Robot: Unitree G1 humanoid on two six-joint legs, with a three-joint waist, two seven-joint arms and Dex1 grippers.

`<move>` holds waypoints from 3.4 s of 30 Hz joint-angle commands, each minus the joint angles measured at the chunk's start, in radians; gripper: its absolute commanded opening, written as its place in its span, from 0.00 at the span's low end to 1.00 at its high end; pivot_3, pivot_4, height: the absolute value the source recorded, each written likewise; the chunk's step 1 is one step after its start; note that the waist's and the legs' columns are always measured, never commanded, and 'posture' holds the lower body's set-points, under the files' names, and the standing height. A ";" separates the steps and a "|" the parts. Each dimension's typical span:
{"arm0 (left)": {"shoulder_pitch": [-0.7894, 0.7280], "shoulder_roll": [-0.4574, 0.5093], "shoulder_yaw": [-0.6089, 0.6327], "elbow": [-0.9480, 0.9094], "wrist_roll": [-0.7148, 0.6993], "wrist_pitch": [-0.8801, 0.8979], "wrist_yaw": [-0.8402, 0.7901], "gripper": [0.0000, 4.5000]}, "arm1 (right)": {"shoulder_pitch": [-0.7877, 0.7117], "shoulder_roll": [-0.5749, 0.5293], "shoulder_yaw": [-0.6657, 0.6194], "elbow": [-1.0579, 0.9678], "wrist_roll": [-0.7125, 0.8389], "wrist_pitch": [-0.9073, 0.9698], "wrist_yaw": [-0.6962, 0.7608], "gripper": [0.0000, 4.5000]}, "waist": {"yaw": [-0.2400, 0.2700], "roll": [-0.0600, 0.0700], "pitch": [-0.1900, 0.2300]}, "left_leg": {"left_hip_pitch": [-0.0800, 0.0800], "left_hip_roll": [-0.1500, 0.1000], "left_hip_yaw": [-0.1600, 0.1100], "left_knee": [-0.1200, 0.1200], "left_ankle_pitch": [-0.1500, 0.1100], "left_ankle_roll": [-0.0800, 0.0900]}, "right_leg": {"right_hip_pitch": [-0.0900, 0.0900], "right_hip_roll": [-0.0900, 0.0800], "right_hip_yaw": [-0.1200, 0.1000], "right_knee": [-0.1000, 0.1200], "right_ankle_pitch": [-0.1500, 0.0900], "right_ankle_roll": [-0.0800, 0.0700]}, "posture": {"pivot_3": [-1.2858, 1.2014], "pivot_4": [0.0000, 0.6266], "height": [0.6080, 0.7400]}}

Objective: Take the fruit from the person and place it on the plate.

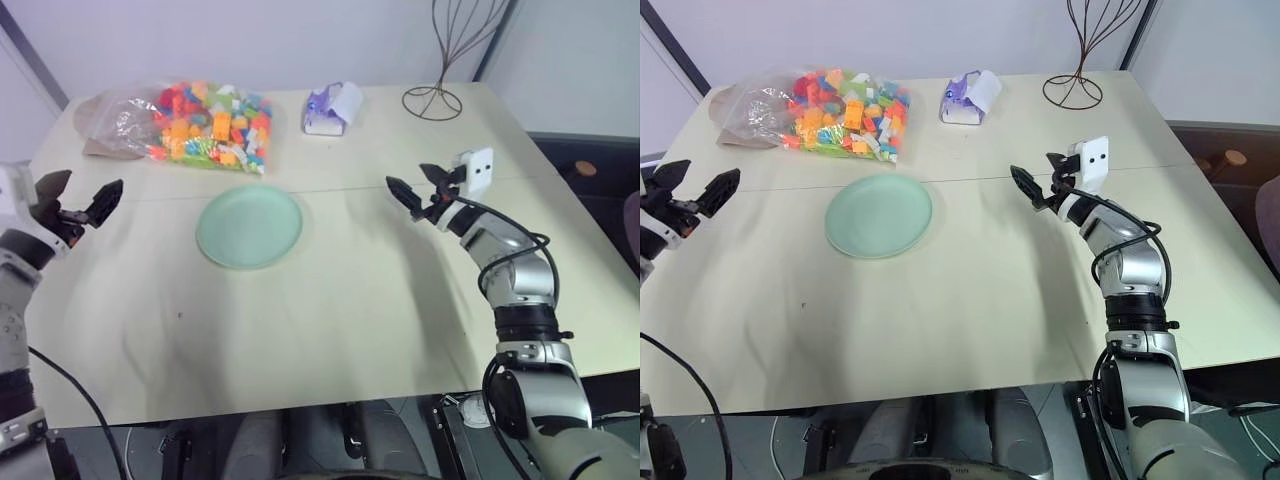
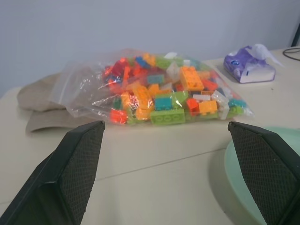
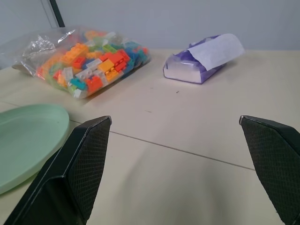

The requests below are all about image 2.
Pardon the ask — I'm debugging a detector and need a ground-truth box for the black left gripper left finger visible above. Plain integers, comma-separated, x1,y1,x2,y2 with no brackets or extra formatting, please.
0,120,105,225

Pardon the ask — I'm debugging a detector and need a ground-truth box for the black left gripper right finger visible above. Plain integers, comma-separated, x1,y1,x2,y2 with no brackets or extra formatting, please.
227,121,300,225

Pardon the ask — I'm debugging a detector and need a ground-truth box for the pale green plate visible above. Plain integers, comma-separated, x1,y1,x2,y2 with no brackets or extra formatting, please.
224,126,300,225

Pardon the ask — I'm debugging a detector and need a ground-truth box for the beige folded cloth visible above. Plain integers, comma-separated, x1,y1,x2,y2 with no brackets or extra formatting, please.
17,73,89,133

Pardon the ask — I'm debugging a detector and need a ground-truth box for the purple tissue pack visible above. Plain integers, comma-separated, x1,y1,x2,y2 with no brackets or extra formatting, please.
223,43,285,84

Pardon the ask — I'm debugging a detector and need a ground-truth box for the clear bag of toy bricks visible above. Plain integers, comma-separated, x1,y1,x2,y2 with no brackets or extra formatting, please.
47,47,255,127

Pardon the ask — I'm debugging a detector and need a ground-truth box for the black cable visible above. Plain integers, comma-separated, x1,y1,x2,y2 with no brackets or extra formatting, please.
282,47,300,58

